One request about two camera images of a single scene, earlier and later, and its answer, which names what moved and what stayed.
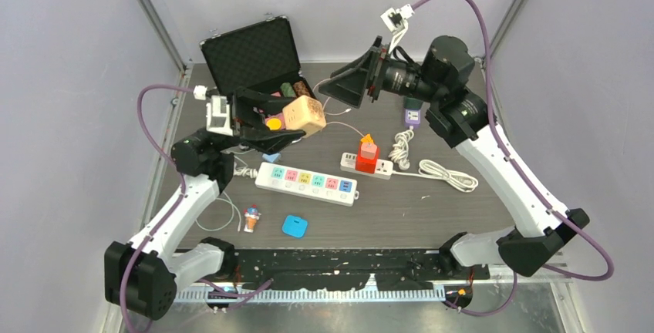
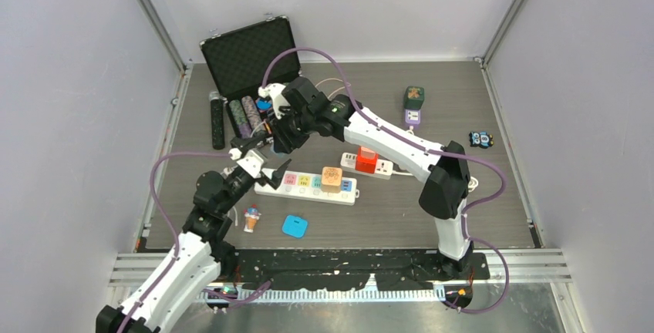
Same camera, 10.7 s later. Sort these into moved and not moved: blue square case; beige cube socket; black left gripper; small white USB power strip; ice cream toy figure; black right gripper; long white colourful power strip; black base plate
Moved: black right gripper; beige cube socket; black left gripper
Not moved: blue square case; small white USB power strip; long white colourful power strip; black base plate; ice cream toy figure
